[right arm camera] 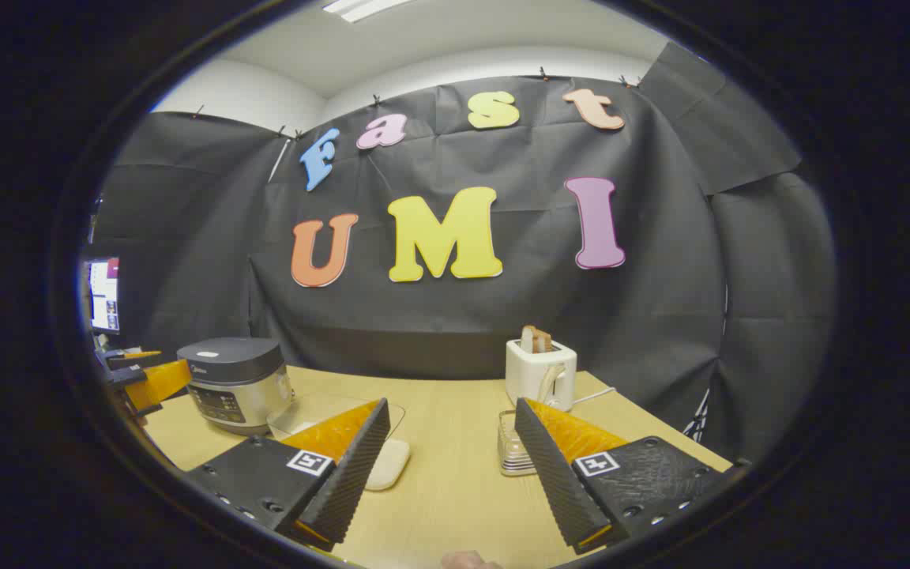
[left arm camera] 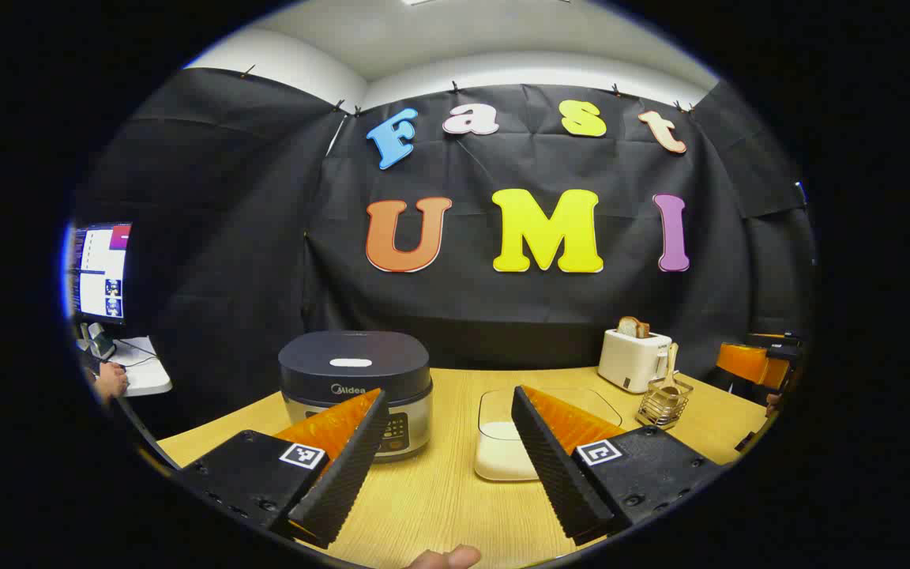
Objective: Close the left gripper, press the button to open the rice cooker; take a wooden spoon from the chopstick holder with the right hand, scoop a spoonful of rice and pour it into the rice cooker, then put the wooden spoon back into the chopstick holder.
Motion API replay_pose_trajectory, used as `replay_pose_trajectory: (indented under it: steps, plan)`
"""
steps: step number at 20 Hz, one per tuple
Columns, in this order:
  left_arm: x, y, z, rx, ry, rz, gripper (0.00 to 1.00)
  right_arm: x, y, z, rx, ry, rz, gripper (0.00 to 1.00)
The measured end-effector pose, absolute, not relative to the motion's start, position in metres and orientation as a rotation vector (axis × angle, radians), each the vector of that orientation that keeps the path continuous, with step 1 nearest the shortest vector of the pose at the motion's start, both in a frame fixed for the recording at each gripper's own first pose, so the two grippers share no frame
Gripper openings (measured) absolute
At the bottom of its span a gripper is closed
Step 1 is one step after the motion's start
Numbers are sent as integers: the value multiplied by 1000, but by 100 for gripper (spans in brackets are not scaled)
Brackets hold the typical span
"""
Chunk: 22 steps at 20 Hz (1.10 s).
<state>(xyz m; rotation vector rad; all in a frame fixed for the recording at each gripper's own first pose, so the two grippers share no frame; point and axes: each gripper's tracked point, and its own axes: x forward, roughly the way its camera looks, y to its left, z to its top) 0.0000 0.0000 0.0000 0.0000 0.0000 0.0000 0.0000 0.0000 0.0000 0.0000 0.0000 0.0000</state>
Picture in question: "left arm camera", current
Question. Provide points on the white side table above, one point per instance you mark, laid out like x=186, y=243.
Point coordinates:
x=147, y=375

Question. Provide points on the small grey box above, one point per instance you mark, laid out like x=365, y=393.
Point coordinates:
x=99, y=344

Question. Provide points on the clear rice container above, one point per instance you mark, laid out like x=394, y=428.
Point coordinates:
x=502, y=450

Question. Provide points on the white toaster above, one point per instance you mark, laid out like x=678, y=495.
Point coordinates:
x=633, y=359

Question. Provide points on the wooden spoon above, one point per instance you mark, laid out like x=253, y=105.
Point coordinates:
x=671, y=367

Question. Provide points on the toast bread slice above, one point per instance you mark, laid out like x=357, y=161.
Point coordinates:
x=627, y=327
x=644, y=330

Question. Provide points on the computer monitor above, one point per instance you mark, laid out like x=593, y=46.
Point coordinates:
x=99, y=273

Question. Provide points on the black backdrop cloth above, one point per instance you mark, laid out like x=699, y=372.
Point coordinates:
x=265, y=237

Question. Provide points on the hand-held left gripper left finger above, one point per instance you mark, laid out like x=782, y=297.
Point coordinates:
x=344, y=474

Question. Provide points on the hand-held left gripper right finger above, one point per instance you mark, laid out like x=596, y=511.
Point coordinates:
x=554, y=474

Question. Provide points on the dark grey rice cooker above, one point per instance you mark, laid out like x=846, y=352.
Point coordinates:
x=352, y=371

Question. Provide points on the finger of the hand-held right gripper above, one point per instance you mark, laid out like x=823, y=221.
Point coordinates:
x=743, y=363
x=775, y=340

